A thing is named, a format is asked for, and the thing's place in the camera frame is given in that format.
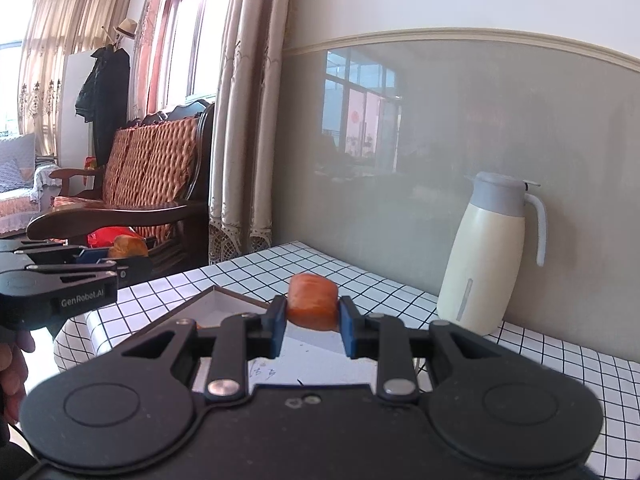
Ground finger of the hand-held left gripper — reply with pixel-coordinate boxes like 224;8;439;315
25;257;153;286
0;240;112;268

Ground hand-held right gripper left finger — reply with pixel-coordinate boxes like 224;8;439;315
122;294;289;406

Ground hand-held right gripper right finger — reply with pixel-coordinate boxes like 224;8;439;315
339;296;506;406

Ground carrot chunk with dark spots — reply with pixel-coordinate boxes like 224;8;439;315
107;234;150;260

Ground orange carrot chunk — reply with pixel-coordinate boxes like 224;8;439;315
286;273;338;332

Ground brown cardboard box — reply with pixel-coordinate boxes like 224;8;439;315
150;284;433;396

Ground person's left hand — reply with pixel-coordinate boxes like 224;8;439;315
0;330;37;426

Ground red plastic bag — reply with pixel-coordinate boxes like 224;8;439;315
87;227;158;251

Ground light covered sofa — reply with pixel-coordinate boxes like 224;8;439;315
0;132;63;233

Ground wooden sofa orange cushions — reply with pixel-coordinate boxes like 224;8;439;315
25;100;216;276

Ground white cabinet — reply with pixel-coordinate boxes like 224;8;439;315
56;50;96;171

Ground cream thermos jug grey lid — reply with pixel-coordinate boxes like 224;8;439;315
436;171;548;336

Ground black hanging coat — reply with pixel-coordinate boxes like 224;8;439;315
75;46;132;168

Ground window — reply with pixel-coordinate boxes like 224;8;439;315
147;0;236;116
0;0;41;136

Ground beige lace-trimmed curtain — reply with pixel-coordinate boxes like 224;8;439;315
207;0;296;266

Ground white black checkered tablecloth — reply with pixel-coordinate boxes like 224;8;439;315
52;241;640;480

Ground beige patterned curtain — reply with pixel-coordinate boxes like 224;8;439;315
17;0;138;136

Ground pinkish sheer curtain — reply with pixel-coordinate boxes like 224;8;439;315
134;0;175;121

